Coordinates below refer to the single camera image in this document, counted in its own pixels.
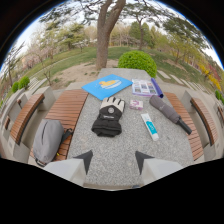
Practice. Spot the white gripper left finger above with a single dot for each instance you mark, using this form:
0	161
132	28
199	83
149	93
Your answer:
68	168

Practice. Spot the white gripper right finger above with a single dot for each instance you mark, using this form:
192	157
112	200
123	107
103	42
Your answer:
156	168

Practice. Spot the white teal toothpaste tube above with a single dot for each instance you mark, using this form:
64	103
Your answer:
149	126

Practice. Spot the grey backpack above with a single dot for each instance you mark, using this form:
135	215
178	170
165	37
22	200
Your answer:
47	141

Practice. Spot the wooden slat bench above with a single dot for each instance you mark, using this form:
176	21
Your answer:
184	126
66	115

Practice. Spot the folded grey umbrella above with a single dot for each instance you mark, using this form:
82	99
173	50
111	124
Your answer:
168	112

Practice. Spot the black white winter glove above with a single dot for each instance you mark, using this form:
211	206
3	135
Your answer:
108	117

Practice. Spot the small pink white box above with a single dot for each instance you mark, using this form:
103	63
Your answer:
136	104

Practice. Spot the curved wooden bench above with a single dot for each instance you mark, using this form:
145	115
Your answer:
205	119
25	116

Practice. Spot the purple tube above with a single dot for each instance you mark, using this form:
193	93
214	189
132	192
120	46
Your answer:
157	87

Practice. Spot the open picture booklet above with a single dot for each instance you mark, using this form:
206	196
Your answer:
143	87

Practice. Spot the small round green shrub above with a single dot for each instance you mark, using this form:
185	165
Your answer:
23	82

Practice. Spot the round green bush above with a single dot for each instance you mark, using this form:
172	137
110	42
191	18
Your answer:
137	62

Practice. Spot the large tree trunk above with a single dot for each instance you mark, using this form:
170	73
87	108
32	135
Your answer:
106	33

